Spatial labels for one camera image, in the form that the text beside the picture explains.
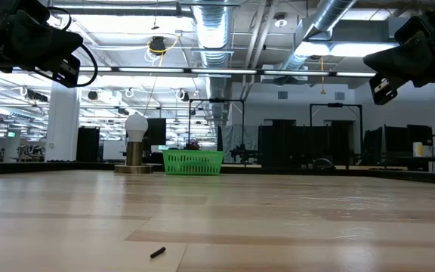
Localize white building pillar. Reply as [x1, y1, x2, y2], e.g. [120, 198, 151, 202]
[45, 79, 81, 163]

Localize row of dark monitors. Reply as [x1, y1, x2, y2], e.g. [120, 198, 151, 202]
[362, 124, 434, 159]

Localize yellow hanging pendant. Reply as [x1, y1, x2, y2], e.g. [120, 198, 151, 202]
[319, 55, 328, 95]

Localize black cabinet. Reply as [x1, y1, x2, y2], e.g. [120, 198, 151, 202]
[76, 125, 101, 163]

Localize white bulb on brass stand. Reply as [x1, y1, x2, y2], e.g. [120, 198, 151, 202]
[113, 111, 155, 175]

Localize round ceiling sensor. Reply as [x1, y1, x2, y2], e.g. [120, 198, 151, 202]
[273, 12, 289, 29]

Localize black dome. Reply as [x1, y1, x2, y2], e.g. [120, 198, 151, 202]
[311, 157, 336, 170]

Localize black partition panels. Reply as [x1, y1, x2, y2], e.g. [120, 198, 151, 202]
[258, 119, 355, 168]

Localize black background screen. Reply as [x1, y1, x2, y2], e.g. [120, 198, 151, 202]
[146, 117, 168, 147]

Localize red background object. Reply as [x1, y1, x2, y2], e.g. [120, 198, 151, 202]
[184, 139, 203, 152]

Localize grey cover sheet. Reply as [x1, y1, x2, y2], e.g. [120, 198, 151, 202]
[220, 124, 261, 164]

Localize green plastic basket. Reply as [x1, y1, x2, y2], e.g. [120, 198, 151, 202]
[162, 149, 226, 177]

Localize small black rod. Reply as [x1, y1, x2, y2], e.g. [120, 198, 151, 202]
[150, 246, 167, 260]

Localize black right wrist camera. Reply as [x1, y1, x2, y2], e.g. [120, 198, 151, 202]
[393, 14, 430, 47]

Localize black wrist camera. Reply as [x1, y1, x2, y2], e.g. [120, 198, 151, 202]
[9, 0, 51, 24]
[393, 14, 430, 47]

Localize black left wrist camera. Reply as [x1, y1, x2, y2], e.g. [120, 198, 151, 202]
[9, 0, 51, 24]

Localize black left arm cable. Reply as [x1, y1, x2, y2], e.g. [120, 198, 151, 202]
[46, 5, 100, 88]

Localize black ceiling light rail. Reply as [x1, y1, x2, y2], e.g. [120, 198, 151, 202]
[0, 63, 435, 81]

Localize black rig frame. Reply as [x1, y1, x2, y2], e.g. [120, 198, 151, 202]
[187, 98, 246, 167]
[309, 102, 364, 167]

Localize large silver ventilation duct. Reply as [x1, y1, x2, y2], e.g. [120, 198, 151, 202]
[277, 0, 359, 73]

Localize black aluminium table frame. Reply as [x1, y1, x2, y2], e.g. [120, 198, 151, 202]
[0, 161, 435, 187]

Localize black hanging ceiling camera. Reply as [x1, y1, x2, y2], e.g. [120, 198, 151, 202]
[148, 36, 168, 57]

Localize ribbed silver ventilation duct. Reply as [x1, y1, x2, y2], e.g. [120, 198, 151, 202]
[191, 2, 229, 126]

